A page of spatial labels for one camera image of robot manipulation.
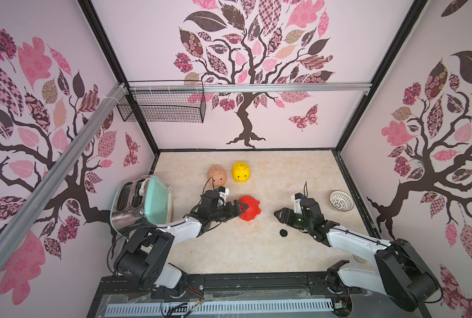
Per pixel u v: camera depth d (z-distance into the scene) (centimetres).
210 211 70
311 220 68
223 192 83
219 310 70
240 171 100
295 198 82
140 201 75
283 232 88
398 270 42
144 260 43
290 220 77
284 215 79
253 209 86
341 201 95
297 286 75
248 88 92
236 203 78
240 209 78
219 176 98
